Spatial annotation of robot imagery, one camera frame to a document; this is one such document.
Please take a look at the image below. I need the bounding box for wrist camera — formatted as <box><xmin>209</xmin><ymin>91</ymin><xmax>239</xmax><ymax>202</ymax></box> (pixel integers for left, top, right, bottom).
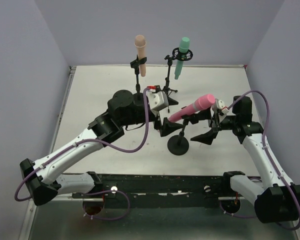
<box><xmin>211</xmin><ymin>98</ymin><xmax>230</xmax><ymax>117</ymax></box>
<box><xmin>146</xmin><ymin>85</ymin><xmax>169</xmax><ymax>115</ymax></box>

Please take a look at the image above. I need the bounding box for green toy microphone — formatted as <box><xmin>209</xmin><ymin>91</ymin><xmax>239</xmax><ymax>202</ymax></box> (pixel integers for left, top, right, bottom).
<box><xmin>174</xmin><ymin>37</ymin><xmax>190</xmax><ymax>80</ymax></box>

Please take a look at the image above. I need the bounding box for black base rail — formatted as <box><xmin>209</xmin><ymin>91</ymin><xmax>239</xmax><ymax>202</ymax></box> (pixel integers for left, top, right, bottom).
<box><xmin>72</xmin><ymin>171</ymin><xmax>243</xmax><ymax>209</ymax></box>

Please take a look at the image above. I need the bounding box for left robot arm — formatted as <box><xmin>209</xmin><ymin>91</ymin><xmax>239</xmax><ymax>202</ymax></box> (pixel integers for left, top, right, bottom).
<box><xmin>20</xmin><ymin>89</ymin><xmax>183</xmax><ymax>206</ymax></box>

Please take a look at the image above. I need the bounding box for black tripod shock-mount stand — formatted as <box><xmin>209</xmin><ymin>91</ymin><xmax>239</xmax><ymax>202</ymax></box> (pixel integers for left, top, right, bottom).
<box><xmin>162</xmin><ymin>46</ymin><xmax>194</xmax><ymax>114</ymax></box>

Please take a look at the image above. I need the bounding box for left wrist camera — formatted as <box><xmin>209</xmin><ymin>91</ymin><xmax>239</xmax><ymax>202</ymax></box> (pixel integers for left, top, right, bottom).
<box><xmin>146</xmin><ymin>85</ymin><xmax>169</xmax><ymax>115</ymax></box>

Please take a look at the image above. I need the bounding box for pink toy microphone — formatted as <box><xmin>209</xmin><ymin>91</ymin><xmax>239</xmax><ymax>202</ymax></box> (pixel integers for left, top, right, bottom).
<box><xmin>168</xmin><ymin>94</ymin><xmax>216</xmax><ymax>123</ymax></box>

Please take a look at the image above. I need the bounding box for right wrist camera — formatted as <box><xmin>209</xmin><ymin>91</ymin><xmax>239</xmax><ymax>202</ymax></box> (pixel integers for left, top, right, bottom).
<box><xmin>211</xmin><ymin>98</ymin><xmax>230</xmax><ymax>117</ymax></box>

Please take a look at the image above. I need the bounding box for aluminium frame extrusion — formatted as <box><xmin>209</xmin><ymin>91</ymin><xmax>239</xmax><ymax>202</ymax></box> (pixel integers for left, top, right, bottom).
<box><xmin>18</xmin><ymin>66</ymin><xmax>77</xmax><ymax>240</ymax></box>

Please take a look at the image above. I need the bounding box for beige microphone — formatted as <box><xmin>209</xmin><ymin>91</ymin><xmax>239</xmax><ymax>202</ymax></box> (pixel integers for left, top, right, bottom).
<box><xmin>134</xmin><ymin>34</ymin><xmax>147</xmax><ymax>77</ymax></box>

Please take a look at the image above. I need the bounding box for black round-base clip stand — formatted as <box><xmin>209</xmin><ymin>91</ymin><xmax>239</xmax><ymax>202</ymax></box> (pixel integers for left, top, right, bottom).
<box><xmin>130</xmin><ymin>56</ymin><xmax>147</xmax><ymax>102</ymax></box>

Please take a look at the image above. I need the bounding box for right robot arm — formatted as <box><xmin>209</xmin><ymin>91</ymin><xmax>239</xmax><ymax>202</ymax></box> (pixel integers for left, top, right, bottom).
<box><xmin>191</xmin><ymin>93</ymin><xmax>300</xmax><ymax>223</ymax></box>

